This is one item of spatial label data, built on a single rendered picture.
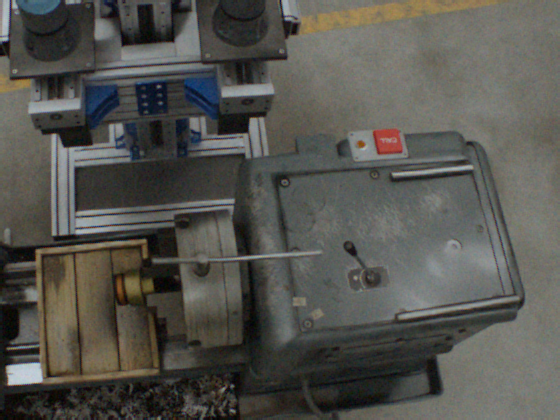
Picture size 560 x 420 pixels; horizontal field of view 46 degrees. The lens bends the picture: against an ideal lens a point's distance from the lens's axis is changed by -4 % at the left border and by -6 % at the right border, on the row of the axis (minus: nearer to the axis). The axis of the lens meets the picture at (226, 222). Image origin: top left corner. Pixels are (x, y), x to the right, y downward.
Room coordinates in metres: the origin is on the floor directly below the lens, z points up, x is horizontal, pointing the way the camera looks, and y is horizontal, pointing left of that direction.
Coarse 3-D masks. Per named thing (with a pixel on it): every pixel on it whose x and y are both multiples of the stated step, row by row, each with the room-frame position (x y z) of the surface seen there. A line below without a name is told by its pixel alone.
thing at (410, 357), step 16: (400, 352) 0.37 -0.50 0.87; (416, 352) 0.38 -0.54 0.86; (432, 352) 0.38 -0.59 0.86; (448, 352) 0.39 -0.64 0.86; (304, 368) 0.31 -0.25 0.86; (320, 368) 0.31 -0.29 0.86; (336, 368) 0.31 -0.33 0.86; (352, 368) 0.33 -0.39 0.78; (368, 368) 0.35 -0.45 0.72; (384, 368) 0.36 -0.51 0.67; (400, 368) 0.38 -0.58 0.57; (416, 368) 0.39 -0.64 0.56; (256, 384) 0.28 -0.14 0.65; (272, 384) 0.28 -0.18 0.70; (288, 384) 0.30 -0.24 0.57; (320, 384) 0.32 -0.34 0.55
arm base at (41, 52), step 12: (72, 24) 1.02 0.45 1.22; (24, 36) 0.98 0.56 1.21; (36, 36) 0.96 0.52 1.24; (48, 36) 0.96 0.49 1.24; (60, 36) 0.98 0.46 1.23; (72, 36) 1.00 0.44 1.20; (36, 48) 0.95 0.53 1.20; (48, 48) 0.95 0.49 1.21; (60, 48) 0.96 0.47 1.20; (72, 48) 0.98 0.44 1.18; (48, 60) 0.94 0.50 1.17
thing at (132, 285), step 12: (120, 276) 0.42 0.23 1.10; (132, 276) 0.42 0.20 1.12; (144, 276) 0.43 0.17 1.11; (120, 288) 0.39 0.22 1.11; (132, 288) 0.40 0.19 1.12; (144, 288) 0.40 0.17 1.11; (156, 288) 0.42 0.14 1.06; (120, 300) 0.37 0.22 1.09; (132, 300) 0.37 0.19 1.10; (144, 300) 0.38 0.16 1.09
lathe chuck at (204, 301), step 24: (192, 216) 0.56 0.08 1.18; (192, 240) 0.49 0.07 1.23; (216, 240) 0.49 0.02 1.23; (192, 264) 0.43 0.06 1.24; (216, 264) 0.44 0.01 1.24; (192, 288) 0.38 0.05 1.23; (216, 288) 0.39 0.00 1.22; (192, 312) 0.34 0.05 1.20; (216, 312) 0.35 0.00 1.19; (192, 336) 0.30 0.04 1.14; (216, 336) 0.31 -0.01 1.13
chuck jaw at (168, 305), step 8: (152, 296) 0.39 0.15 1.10; (160, 296) 0.39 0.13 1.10; (168, 296) 0.39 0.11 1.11; (176, 296) 0.39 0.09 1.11; (152, 304) 0.37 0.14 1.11; (160, 304) 0.37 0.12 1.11; (168, 304) 0.37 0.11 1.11; (176, 304) 0.37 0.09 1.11; (152, 312) 0.36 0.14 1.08; (160, 312) 0.35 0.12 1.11; (168, 312) 0.35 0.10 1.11; (176, 312) 0.36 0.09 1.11; (160, 320) 0.34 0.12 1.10; (168, 320) 0.33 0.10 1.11; (176, 320) 0.34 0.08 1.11; (168, 328) 0.32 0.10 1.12; (176, 328) 0.32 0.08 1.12; (184, 328) 0.32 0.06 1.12; (176, 336) 0.30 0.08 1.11; (184, 336) 0.30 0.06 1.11; (192, 344) 0.29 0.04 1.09; (200, 344) 0.29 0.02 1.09
